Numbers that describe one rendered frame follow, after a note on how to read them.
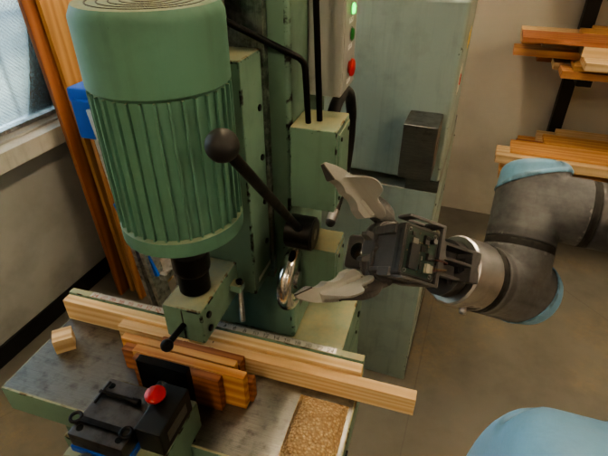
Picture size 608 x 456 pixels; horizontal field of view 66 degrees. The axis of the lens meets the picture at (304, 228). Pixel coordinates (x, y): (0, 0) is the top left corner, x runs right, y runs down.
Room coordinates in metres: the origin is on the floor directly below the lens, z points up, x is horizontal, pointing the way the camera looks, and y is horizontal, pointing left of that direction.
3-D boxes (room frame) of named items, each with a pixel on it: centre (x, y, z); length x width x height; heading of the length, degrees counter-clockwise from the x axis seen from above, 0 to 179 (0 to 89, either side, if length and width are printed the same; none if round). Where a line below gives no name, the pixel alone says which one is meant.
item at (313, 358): (0.61, 0.19, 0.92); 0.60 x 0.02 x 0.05; 73
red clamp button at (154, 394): (0.42, 0.21, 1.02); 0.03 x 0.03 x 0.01
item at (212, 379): (0.51, 0.21, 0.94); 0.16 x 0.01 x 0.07; 73
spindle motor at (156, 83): (0.59, 0.18, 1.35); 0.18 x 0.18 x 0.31
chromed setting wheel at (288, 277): (0.68, 0.02, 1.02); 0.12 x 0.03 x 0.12; 163
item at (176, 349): (0.56, 0.22, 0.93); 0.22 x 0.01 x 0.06; 73
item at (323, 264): (0.72, -0.03, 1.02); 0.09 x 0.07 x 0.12; 73
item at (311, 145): (0.75, -0.03, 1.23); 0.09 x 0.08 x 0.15; 163
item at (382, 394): (0.56, 0.08, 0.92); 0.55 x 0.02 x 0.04; 73
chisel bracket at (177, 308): (0.61, 0.17, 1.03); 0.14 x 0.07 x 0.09; 163
